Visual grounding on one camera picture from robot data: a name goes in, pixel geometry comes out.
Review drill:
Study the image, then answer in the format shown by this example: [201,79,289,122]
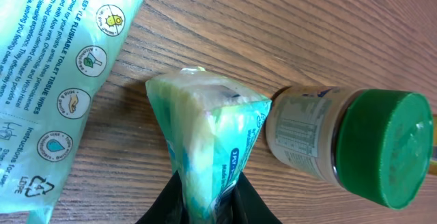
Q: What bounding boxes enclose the yellow drink bottle grey cap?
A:
[428,114,437,176]

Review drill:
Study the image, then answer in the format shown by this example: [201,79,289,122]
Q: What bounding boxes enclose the mint green tissue pack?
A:
[1,0,143,223]

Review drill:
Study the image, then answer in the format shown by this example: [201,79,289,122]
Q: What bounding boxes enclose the teal white tissue pack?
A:
[145,67,272,223]

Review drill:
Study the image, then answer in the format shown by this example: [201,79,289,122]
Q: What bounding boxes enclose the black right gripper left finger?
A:
[136,171,186,224]

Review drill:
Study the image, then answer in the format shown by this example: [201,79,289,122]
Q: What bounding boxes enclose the green white can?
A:
[266,86,434,210]

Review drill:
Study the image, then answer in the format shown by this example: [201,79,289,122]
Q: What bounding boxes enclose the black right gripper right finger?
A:
[231,173,281,224]

